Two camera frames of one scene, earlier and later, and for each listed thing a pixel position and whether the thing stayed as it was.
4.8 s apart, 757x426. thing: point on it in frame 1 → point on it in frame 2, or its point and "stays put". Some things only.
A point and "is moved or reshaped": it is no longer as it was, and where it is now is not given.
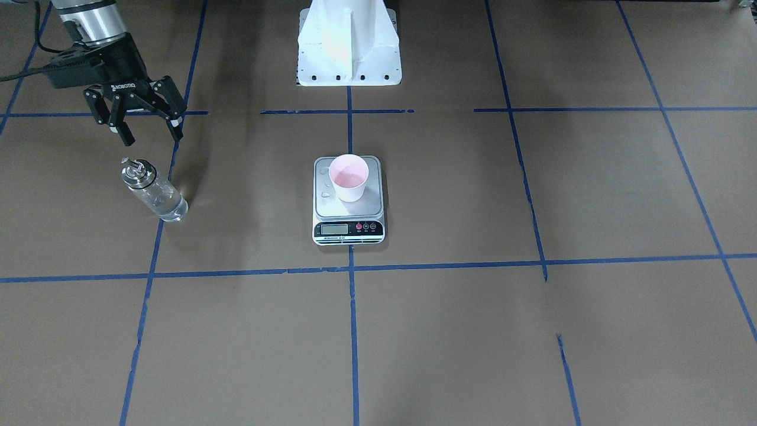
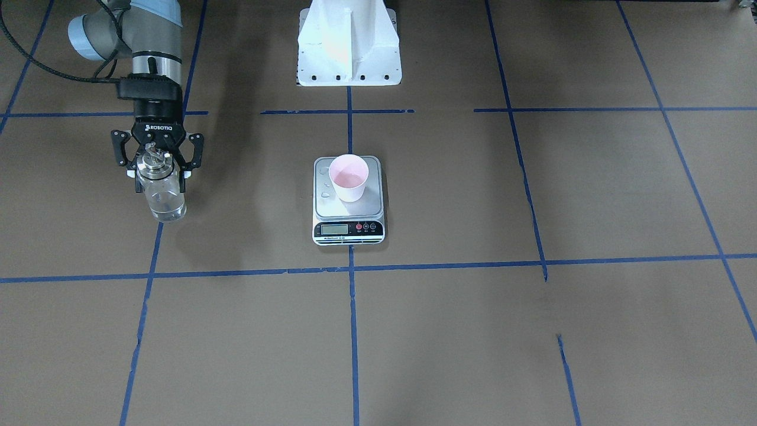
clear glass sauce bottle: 163,199 is moved or reshaped
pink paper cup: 349,173 stays put
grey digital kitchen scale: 336,222 stays put
